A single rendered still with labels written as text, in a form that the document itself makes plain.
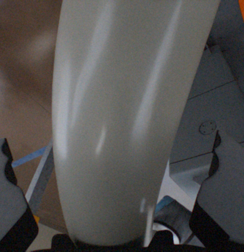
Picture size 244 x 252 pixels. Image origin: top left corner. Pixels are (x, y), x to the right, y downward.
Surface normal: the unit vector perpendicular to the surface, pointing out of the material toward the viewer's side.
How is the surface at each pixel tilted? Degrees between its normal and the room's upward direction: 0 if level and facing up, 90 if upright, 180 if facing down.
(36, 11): 0
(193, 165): 90
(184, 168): 90
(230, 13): 0
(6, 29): 0
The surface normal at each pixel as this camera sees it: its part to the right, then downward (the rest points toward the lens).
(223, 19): -0.15, 0.73
